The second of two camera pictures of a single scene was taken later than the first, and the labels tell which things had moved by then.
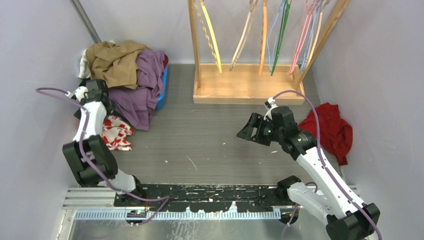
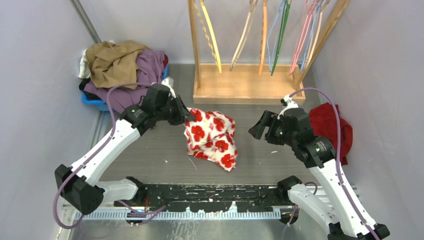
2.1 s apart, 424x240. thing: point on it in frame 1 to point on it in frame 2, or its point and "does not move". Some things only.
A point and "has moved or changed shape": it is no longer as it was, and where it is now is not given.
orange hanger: x=263 y=37 does not move
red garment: x=336 y=135 does not move
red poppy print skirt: x=114 y=132 has moved or changed shape
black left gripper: x=113 y=109 to x=182 y=112
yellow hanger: x=214 y=35 does not move
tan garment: x=115 y=63 does not move
